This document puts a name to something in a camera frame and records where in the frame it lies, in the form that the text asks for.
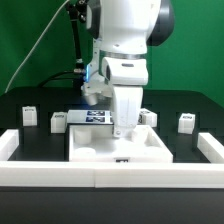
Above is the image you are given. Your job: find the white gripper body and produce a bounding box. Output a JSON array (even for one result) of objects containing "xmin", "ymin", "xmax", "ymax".
[{"xmin": 101, "ymin": 57, "xmax": 148, "ymax": 138}]

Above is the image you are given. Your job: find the white square tabletop part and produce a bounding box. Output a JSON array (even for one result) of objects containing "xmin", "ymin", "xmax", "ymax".
[{"xmin": 69, "ymin": 125, "xmax": 173, "ymax": 163}]

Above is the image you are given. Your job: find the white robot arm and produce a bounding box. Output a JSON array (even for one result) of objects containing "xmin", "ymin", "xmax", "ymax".
[{"xmin": 82, "ymin": 0, "xmax": 174, "ymax": 138}]

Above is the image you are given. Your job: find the white plate with blue tags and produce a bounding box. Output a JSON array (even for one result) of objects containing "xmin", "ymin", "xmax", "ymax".
[{"xmin": 67, "ymin": 110, "xmax": 113, "ymax": 124}]

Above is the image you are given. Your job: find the white U-shaped obstacle fence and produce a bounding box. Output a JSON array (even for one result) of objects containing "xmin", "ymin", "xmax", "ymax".
[{"xmin": 0, "ymin": 129, "xmax": 224, "ymax": 189}]

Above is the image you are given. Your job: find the black cable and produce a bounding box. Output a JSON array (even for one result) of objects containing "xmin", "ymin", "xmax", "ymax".
[{"xmin": 38, "ymin": 69, "xmax": 84, "ymax": 88}]

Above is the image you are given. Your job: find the black cable post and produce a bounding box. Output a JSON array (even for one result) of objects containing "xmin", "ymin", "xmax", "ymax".
[{"xmin": 65, "ymin": 2, "xmax": 85, "ymax": 90}]

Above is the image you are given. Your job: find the grey cable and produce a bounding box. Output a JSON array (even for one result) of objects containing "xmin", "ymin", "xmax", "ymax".
[{"xmin": 3, "ymin": 0, "xmax": 72, "ymax": 94}]

